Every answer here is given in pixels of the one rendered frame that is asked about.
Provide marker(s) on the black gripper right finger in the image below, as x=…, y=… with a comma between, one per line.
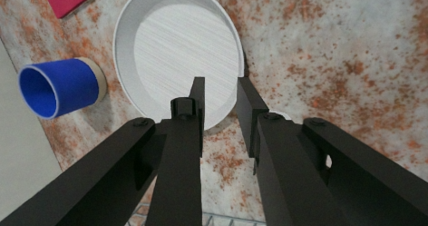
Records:
x=371, y=189

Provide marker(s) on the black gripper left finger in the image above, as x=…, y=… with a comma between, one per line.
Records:
x=100, y=188

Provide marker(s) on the white plate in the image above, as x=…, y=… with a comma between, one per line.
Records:
x=159, y=46

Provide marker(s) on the grey wire dish rack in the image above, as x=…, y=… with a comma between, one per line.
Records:
x=204, y=213

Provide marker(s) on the blue ceramic mug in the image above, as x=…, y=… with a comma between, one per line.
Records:
x=74, y=83

